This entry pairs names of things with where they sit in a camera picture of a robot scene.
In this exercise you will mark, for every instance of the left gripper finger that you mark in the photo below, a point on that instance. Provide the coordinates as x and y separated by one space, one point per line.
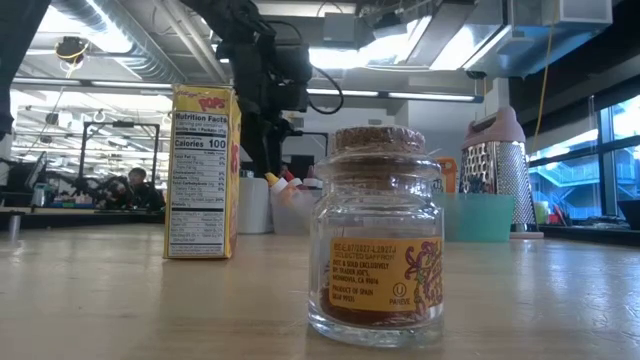
254 145
274 142

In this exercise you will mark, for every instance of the yellow cap colouring bottle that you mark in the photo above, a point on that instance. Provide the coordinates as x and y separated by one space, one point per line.
277 185

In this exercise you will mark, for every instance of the yellow Corn Pops box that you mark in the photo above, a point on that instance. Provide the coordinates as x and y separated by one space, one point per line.
200 175

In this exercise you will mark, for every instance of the cork-lid saffron jar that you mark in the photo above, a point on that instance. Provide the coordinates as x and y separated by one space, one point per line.
375 280

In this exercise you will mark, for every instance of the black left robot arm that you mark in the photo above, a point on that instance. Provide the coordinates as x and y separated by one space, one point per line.
20 40

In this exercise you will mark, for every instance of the deep clear plastic bin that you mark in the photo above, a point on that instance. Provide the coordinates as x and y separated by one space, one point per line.
255 210

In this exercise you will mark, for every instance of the shallow clear plastic bin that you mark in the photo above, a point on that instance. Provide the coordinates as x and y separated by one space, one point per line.
295 217

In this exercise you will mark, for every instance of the person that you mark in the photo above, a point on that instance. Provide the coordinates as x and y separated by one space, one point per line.
137 187

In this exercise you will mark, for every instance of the black background stand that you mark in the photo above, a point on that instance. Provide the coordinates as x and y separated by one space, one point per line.
120 125

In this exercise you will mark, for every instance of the ceiling light bar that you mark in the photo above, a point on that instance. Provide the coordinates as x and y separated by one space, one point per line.
430 96

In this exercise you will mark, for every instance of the black ceiling device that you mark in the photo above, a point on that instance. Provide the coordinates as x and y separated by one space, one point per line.
71 49

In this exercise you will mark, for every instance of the teal plastic bin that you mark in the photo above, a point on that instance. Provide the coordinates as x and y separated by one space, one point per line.
480 217

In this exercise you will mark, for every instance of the grey ceiling air unit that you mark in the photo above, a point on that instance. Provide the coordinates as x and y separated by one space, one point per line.
525 45

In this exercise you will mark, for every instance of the small green container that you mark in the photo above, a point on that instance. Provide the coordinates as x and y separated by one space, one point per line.
540 212

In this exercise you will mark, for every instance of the window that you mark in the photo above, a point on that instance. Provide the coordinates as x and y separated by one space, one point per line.
585 170

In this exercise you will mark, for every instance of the dark neighbouring table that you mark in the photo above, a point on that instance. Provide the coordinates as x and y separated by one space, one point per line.
590 234

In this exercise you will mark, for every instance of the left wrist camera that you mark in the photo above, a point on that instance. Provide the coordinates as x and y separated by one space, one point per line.
295 75

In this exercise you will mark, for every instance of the black background frame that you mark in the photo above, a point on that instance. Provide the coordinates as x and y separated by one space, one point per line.
320 134

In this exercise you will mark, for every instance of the silver ventilation duct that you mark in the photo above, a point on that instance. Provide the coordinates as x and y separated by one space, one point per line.
125 45

